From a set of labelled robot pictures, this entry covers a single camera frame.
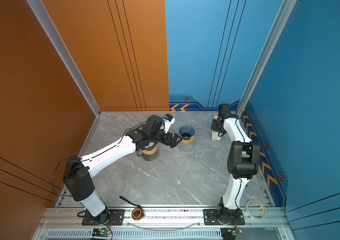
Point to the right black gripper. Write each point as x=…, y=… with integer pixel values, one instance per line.
x=213, y=126

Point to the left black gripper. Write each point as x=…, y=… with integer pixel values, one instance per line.
x=174, y=142

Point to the blue ribbed dripper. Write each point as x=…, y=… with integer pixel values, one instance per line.
x=186, y=131

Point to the wooden ring holder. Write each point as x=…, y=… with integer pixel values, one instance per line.
x=150, y=151
x=188, y=141

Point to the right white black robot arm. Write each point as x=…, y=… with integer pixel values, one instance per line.
x=242, y=163

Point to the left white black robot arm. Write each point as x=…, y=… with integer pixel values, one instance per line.
x=79, y=171

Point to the grey glass carafe mug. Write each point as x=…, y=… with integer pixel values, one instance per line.
x=148, y=156

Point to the orange black tape measure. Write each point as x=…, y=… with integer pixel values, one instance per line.
x=137, y=213

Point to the clear tape roll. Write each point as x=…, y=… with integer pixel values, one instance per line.
x=255, y=210

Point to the circuit board right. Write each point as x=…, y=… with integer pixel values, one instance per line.
x=230, y=233

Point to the green circuit board left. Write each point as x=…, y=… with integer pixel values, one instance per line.
x=101, y=234

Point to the clear glass server wooden handle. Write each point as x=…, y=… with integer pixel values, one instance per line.
x=187, y=147

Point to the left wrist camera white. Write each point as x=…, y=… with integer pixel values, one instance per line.
x=168, y=120

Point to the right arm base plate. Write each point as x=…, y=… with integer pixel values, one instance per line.
x=212, y=216

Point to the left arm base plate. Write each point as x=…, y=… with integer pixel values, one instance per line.
x=116, y=217

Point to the aluminium rail front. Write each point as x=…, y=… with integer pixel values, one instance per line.
x=160, y=217

